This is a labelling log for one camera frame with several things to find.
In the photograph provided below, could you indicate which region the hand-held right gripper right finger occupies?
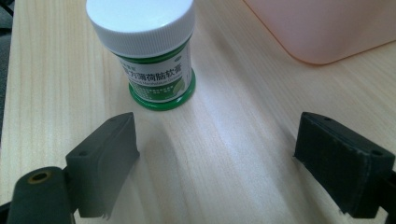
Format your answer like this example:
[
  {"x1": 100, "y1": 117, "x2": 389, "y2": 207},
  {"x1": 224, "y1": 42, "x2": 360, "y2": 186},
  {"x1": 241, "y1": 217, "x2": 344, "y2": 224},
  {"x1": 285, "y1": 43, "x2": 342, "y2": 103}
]
[{"x1": 292, "y1": 111, "x2": 396, "y2": 219}]

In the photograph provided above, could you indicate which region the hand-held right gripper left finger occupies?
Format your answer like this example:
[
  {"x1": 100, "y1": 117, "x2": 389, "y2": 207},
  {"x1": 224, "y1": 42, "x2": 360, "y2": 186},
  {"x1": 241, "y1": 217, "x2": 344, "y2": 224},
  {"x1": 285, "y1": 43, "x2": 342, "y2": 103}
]
[{"x1": 7, "y1": 111, "x2": 141, "y2": 224}]

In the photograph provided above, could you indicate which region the green jar with white lid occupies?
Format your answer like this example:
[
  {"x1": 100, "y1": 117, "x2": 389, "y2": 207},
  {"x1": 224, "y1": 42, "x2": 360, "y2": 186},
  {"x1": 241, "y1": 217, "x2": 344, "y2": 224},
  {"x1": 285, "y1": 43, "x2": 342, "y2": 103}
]
[{"x1": 85, "y1": 0, "x2": 197, "y2": 112}]

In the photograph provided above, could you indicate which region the pink plastic container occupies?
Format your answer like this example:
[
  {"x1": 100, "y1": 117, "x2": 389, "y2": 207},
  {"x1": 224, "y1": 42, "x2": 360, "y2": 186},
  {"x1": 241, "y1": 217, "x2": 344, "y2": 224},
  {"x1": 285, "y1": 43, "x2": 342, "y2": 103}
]
[{"x1": 243, "y1": 0, "x2": 396, "y2": 66}]

